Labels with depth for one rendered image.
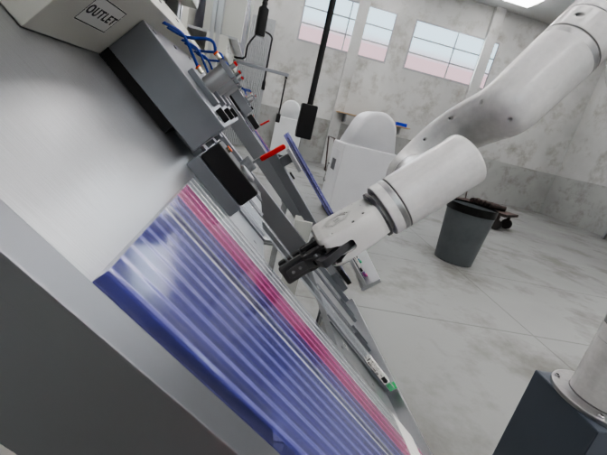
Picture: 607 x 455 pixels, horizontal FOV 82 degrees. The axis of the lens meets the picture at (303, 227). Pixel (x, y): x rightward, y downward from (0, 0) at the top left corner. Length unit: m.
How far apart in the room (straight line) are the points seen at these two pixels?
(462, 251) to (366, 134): 1.83
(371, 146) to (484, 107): 4.15
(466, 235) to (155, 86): 3.94
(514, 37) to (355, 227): 12.64
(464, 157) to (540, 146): 13.23
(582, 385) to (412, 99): 10.88
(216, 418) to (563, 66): 0.58
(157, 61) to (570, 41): 0.52
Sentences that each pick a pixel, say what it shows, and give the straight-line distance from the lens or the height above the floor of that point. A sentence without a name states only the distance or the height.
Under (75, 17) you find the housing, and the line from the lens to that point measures 0.37.
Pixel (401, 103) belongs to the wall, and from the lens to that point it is 11.50.
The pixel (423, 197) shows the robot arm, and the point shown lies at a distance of 0.52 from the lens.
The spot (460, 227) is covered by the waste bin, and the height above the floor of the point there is 0.44.
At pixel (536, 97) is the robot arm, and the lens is 0.59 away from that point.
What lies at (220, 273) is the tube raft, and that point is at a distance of 0.27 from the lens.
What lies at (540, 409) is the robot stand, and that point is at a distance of 1.09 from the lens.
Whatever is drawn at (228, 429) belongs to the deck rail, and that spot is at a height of 1.01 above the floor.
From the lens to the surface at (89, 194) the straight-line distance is 0.23.
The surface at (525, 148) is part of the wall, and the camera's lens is 13.47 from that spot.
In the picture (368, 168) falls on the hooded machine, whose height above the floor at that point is 0.74.
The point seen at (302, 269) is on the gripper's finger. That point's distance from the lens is 0.53.
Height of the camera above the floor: 1.15
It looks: 17 degrees down
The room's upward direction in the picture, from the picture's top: 14 degrees clockwise
